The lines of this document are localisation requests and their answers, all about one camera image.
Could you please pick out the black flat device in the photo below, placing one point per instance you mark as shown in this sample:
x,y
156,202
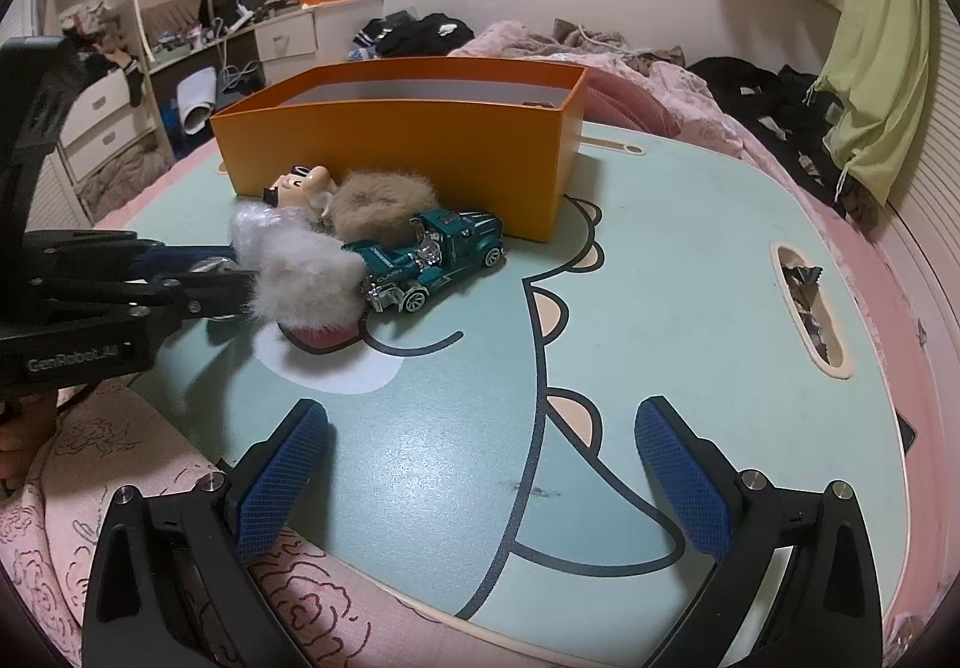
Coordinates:
x,y
906,434

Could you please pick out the green hanging cloth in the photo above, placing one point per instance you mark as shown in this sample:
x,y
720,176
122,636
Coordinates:
x,y
877,53

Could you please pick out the orange cardboard box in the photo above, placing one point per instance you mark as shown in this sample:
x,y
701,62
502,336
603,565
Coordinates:
x,y
390,143

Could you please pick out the teal toy car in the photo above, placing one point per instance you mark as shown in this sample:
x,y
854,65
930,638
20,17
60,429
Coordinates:
x,y
450,241

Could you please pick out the cartoon printed desktop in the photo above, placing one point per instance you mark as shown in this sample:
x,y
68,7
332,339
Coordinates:
x,y
675,226

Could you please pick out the person's left hand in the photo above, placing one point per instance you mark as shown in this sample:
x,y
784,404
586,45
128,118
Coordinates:
x,y
22,447

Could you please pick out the white furry scrunchie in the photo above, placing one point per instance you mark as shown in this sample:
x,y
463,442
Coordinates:
x,y
300,271

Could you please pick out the brown knit cloth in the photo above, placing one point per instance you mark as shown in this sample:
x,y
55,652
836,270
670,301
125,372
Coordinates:
x,y
592,38

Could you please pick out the red pillow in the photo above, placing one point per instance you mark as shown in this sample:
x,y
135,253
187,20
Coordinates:
x,y
630,102

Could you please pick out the white desk drawer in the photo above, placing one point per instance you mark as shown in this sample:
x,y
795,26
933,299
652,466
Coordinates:
x,y
285,37

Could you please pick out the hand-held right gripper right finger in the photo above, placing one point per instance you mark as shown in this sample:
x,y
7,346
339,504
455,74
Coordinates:
x,y
686,488

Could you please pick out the mixed clothes pile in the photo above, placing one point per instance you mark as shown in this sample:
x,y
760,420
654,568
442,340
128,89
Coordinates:
x,y
97,27

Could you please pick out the black striped sock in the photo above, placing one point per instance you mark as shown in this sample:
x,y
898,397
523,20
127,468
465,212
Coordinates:
x,y
133,82

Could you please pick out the small cartoon figurine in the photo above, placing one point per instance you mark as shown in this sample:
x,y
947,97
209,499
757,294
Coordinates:
x,y
304,182

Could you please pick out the white power strip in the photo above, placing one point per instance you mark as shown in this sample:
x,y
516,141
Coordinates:
x,y
240,17

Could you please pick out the black clothes pile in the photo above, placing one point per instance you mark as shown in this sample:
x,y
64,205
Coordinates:
x,y
772,98

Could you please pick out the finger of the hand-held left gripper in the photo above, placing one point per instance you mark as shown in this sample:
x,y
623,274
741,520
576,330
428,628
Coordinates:
x,y
210,293
180,253

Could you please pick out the crumpled wrappers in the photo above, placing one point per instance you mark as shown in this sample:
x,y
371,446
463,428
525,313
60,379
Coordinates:
x,y
806,316

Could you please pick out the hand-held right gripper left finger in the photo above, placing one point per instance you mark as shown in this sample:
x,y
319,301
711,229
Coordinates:
x,y
277,488

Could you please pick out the pink floral quilt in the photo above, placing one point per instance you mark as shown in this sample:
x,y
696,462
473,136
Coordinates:
x,y
112,443

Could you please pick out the white slatted door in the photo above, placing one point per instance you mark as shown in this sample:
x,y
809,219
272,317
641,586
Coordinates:
x,y
937,203

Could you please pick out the brown fuzzy blanket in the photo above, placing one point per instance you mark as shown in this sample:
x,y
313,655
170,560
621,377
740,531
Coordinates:
x,y
124,181

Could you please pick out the white drawer unit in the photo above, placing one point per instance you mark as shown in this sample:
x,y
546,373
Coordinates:
x,y
105,128

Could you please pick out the black striped clothes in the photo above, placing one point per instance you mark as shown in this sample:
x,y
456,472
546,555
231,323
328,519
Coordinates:
x,y
420,35

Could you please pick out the beige furry scrunchie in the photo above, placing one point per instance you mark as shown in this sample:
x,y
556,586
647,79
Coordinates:
x,y
382,199

